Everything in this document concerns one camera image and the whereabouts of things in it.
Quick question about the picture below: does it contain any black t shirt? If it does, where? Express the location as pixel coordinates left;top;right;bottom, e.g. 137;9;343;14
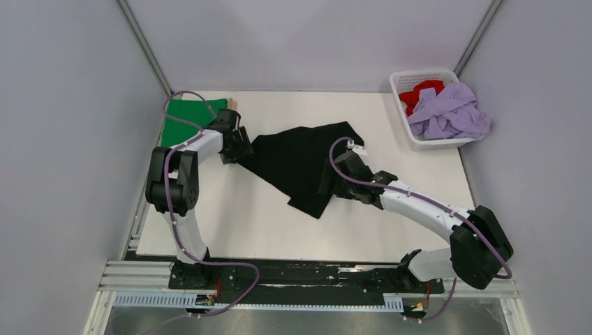
237;121;364;219

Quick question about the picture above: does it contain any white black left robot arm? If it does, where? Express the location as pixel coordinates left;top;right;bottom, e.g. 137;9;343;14
145;109;253;289

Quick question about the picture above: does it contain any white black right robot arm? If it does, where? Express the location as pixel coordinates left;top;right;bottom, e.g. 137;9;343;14
319;150;514;292

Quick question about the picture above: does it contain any folded beige t shirt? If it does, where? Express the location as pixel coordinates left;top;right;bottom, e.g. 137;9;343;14
226;98;238;111

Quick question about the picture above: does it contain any folded green t shirt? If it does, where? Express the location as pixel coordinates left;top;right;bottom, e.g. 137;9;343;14
160;98;228;149

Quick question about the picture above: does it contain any red t shirt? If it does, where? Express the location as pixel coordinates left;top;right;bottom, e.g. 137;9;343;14
398;80;445;117

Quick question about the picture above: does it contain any white plastic laundry basket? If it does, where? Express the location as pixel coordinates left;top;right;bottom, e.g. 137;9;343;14
389;68;484;152

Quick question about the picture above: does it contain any lavender t shirt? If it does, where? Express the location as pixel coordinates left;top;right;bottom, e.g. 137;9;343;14
407;82;492;140

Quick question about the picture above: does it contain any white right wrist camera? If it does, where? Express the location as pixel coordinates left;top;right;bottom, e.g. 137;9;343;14
346;140;368;156

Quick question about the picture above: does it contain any white slotted cable duct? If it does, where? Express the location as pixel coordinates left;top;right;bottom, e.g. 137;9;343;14
112;292;404;313

